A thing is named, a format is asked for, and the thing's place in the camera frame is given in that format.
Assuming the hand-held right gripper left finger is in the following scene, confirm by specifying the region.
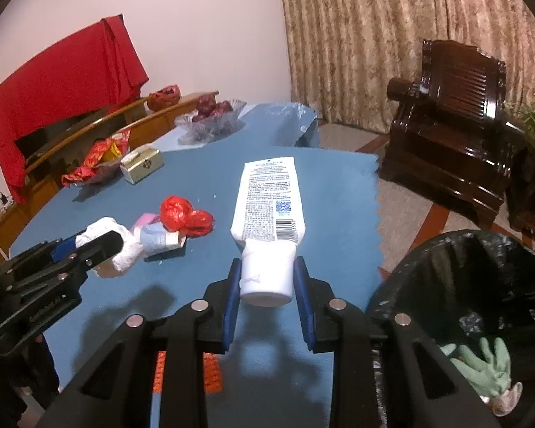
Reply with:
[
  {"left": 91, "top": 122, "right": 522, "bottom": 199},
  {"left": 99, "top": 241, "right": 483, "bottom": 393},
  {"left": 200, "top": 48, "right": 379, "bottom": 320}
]
[{"left": 36, "top": 256, "right": 244, "bottom": 428}]

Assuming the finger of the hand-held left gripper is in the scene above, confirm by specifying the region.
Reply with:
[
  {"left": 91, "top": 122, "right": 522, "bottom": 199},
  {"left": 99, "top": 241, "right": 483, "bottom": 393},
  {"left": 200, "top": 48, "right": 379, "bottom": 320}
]
[
  {"left": 6, "top": 230, "right": 124, "bottom": 306},
  {"left": 0, "top": 231, "right": 92, "bottom": 279}
]

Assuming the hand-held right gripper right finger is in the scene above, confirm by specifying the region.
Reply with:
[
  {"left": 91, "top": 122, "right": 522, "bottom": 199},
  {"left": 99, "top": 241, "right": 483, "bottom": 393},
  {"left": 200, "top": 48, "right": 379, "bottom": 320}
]
[{"left": 293, "top": 256, "right": 502, "bottom": 428}]

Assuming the large white paper wad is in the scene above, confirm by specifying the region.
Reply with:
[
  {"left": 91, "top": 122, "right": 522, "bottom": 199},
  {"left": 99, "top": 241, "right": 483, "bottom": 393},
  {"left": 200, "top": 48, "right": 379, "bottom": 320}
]
[{"left": 84, "top": 217, "right": 144, "bottom": 277}]

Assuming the white squeeze tube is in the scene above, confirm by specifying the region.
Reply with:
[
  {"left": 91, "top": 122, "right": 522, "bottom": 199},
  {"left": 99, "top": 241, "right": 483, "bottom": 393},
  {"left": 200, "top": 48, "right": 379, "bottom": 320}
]
[{"left": 230, "top": 156, "right": 306, "bottom": 307}]

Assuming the black lined trash bin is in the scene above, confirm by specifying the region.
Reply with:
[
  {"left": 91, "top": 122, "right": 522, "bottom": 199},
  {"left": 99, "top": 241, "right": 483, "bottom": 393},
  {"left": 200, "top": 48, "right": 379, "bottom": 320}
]
[{"left": 366, "top": 229, "right": 535, "bottom": 428}]

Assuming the green glove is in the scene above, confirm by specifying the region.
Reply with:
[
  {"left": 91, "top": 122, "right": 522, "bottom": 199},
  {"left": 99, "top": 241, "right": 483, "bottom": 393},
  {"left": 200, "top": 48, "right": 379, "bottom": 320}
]
[{"left": 439, "top": 336, "right": 513, "bottom": 397}]

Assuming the small white paper wad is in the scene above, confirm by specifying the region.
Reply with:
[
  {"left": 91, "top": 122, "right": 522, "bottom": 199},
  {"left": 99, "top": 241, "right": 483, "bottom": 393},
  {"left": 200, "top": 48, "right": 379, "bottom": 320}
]
[{"left": 481, "top": 381, "right": 523, "bottom": 416}]

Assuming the pink wrapper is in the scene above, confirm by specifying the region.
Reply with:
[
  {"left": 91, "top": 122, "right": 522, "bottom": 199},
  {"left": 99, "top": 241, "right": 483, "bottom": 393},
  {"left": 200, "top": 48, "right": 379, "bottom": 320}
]
[{"left": 134, "top": 213, "right": 163, "bottom": 230}]

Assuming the orange mesh bag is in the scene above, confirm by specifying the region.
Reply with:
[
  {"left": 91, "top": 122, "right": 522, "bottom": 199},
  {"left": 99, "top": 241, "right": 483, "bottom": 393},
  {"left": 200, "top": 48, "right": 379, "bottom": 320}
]
[{"left": 154, "top": 351, "right": 224, "bottom": 395}]

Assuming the glass candy dish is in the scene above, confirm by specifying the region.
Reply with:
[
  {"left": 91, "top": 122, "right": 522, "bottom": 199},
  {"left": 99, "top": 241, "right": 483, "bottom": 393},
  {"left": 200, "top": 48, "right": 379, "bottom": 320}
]
[{"left": 78, "top": 158, "right": 123, "bottom": 185}]

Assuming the red plastic bag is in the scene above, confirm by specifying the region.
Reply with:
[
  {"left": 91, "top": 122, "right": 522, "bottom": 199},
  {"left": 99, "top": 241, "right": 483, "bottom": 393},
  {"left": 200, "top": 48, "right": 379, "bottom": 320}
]
[{"left": 160, "top": 195, "right": 215, "bottom": 237}]

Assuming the tissue box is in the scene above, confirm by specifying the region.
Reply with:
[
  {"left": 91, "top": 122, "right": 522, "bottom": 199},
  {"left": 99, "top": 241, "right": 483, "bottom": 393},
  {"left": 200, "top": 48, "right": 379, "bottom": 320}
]
[{"left": 119, "top": 144, "right": 164, "bottom": 185}]

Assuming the black television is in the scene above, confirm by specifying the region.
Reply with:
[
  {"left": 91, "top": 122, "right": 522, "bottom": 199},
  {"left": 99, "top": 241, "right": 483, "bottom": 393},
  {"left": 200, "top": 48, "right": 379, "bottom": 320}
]
[{"left": 13, "top": 107, "right": 112, "bottom": 161}]

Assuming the blue tablecloth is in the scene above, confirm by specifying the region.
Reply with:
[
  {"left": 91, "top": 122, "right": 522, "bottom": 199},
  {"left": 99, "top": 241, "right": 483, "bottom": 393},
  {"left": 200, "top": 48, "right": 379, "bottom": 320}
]
[
  {"left": 154, "top": 102, "right": 318, "bottom": 149},
  {"left": 9, "top": 145, "right": 382, "bottom": 428}
]

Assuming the wooden television cabinet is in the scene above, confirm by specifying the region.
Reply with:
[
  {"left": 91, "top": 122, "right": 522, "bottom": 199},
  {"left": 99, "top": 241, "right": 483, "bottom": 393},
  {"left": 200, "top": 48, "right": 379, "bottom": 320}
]
[{"left": 0, "top": 90, "right": 219, "bottom": 264}]

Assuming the glass fruit bowl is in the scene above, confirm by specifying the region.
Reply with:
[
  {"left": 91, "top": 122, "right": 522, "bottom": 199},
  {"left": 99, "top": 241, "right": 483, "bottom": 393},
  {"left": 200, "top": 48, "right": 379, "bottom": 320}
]
[{"left": 175, "top": 98, "right": 247, "bottom": 143}]

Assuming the red cloth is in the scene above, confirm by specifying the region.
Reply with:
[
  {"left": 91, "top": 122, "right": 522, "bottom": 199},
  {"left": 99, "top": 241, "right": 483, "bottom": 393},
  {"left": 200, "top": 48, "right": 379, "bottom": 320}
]
[{"left": 0, "top": 15, "right": 149, "bottom": 206}]

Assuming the dark wooden armchair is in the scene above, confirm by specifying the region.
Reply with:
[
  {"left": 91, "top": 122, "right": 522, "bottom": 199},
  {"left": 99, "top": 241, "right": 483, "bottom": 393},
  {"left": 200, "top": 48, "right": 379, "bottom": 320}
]
[{"left": 378, "top": 39, "right": 524, "bottom": 230}]

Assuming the dark wooden side table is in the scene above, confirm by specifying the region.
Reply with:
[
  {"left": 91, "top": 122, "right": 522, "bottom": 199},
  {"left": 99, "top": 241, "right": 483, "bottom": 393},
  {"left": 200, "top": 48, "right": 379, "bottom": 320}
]
[{"left": 506, "top": 143, "right": 535, "bottom": 255}]

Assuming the patterned beige curtain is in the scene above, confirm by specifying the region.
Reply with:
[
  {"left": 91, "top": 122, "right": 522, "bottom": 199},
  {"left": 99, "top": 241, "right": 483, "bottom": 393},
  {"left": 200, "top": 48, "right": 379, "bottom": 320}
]
[{"left": 272, "top": 0, "right": 535, "bottom": 137}]

